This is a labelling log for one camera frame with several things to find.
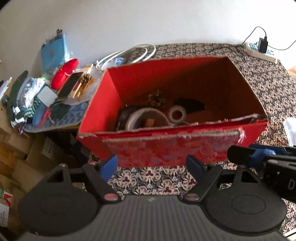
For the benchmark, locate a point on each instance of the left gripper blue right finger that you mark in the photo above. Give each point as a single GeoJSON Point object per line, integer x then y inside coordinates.
{"type": "Point", "coordinates": [196, 168]}

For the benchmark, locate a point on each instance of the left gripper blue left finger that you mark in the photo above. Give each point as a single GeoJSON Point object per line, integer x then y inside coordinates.
{"type": "Point", "coordinates": [108, 168]}

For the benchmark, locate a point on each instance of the large tape roll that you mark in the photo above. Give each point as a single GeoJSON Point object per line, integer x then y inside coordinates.
{"type": "Point", "coordinates": [146, 118]}

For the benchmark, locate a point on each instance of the red cardboard box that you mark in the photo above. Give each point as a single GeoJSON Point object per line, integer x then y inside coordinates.
{"type": "Point", "coordinates": [233, 114]}

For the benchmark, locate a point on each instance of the black box in carton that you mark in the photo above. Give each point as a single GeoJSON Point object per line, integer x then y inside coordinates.
{"type": "Point", "coordinates": [121, 120]}

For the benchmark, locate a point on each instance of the black cloth item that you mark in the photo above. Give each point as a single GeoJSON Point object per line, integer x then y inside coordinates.
{"type": "Point", "coordinates": [190, 105]}

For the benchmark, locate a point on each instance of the small tape roll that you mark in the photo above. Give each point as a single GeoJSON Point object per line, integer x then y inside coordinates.
{"type": "Point", "coordinates": [177, 114]}

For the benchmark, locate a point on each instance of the blue checkered cloth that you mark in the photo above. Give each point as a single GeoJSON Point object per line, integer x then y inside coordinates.
{"type": "Point", "coordinates": [62, 116]}

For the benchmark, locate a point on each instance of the patterned tablecloth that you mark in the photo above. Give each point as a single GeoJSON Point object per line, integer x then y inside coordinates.
{"type": "Point", "coordinates": [271, 83]}

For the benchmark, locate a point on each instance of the pine cone in box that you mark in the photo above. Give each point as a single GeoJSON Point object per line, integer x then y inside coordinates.
{"type": "Point", "coordinates": [156, 99]}

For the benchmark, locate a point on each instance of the black smartphone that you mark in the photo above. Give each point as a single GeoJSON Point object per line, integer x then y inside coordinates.
{"type": "Point", "coordinates": [69, 85]}

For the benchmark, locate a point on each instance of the pine cone on table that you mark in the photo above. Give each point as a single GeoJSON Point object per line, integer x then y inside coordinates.
{"type": "Point", "coordinates": [86, 81]}

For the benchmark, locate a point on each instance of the white card box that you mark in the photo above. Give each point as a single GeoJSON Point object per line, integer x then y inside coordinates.
{"type": "Point", "coordinates": [47, 96]}

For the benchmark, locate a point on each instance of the pile of folded clothes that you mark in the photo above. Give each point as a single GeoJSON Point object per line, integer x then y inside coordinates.
{"type": "Point", "coordinates": [22, 101]}

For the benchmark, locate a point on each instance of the red oval case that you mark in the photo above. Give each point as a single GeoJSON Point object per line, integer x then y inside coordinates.
{"type": "Point", "coordinates": [63, 73]}

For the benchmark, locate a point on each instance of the white power strip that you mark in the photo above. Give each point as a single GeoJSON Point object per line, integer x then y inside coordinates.
{"type": "Point", "coordinates": [252, 50]}

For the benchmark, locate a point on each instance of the black charger plug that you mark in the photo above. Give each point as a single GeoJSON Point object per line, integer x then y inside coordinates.
{"type": "Point", "coordinates": [262, 45]}

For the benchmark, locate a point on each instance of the blue pouch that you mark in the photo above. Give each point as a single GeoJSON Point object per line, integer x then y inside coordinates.
{"type": "Point", "coordinates": [54, 52]}

